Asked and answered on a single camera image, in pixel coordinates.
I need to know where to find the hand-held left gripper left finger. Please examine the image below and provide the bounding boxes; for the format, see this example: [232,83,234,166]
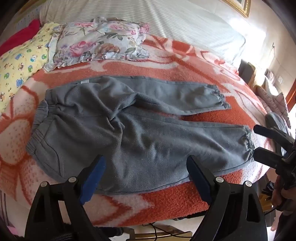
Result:
[24,155,109,241]

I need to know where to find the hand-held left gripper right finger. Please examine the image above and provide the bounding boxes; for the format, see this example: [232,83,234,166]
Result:
[186,156,269,241]

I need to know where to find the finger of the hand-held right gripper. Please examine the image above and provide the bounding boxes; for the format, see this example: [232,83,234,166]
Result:
[254,125,294,151]
[253,147,289,172]

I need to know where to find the grey pants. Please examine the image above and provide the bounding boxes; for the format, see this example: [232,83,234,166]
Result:
[25,75,255,194]

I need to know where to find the person's right hand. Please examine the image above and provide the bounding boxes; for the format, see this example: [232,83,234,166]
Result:
[271,179,283,209]

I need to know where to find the grey shiny bag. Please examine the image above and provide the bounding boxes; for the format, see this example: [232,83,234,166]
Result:
[265,112,289,151]

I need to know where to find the plaid cushion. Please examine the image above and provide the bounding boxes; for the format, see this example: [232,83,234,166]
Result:
[254,70,292,126]

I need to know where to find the orange white floral blanket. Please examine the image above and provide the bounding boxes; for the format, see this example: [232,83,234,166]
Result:
[0,35,275,232]

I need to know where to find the wooden chair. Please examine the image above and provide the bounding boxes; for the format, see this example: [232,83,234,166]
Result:
[238,59,257,86]

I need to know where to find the gold framed picture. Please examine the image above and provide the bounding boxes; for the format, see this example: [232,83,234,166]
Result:
[222,0,251,18]

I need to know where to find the yellow cartoon print cloth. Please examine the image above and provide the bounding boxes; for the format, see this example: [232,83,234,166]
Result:
[0,22,62,112]

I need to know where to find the floral ruffled pillow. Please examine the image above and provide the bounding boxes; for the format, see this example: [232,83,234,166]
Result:
[43,17,151,72]

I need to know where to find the white striped quilt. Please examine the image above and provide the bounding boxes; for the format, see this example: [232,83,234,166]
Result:
[39,0,245,67]

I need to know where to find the red cloth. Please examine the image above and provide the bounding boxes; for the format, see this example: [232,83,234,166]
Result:
[0,19,42,56]

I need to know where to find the red-brown wooden door frame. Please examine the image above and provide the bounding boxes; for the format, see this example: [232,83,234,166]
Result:
[285,79,296,112]

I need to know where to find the black cable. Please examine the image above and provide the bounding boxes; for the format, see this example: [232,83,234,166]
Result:
[148,222,192,240]

